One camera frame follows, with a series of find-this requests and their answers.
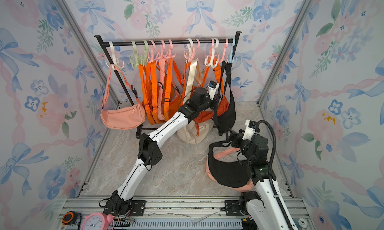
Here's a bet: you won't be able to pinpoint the black crossbody bag front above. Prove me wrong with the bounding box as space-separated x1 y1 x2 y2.
207 139 256 189

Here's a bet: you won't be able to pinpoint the black crossbody bag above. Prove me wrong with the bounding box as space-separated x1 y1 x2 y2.
207 139 256 189
212 61 237 134

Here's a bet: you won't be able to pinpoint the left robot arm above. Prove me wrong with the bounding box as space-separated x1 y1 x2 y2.
102 86 220 217

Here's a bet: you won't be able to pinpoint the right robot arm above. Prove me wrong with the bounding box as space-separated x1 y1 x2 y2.
231 121 298 230

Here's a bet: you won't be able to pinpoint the beige crossbody bag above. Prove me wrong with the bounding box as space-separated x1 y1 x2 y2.
177 59 214 145

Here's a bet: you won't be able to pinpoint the white hook far left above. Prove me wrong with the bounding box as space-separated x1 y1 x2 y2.
107 41 125 70

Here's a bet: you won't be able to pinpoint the orange bags left cluster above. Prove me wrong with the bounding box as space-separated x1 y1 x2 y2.
139 58 186 125

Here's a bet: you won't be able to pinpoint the black clothes rack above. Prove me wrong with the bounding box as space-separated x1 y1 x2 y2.
94 31 242 139

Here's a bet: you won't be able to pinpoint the white poker chips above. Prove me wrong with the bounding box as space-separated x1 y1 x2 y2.
297 218 309 230

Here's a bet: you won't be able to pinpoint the pink alarm clock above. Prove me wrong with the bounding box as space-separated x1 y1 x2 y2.
81 213 115 230

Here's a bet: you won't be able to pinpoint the orange black tape measure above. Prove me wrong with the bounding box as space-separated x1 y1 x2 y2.
62 211 80 225

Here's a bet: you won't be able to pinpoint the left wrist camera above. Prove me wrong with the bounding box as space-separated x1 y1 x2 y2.
207 80 219 100

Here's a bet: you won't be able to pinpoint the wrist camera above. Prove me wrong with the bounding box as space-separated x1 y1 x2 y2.
243 120 260 140
207 80 219 100

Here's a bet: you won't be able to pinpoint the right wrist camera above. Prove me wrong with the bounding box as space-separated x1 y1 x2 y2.
243 120 260 140

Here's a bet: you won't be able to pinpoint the black corrugated cable hose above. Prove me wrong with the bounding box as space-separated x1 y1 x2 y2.
256 119 296 230

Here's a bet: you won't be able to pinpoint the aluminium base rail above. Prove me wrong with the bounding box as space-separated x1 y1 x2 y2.
52 195 315 230

